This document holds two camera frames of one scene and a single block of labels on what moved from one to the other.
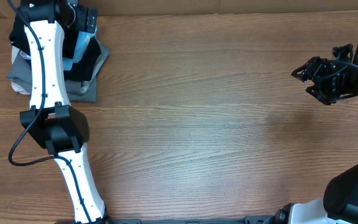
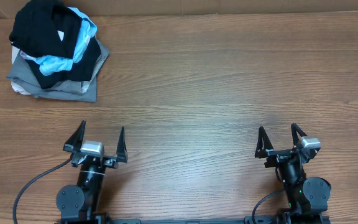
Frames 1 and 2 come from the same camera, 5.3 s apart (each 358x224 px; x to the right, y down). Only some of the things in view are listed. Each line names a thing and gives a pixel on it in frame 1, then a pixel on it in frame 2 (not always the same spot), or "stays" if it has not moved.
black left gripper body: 82,17 -> 109,162
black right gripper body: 317,79 -> 281,154
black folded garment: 83,69 stays
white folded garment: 20,88 stays
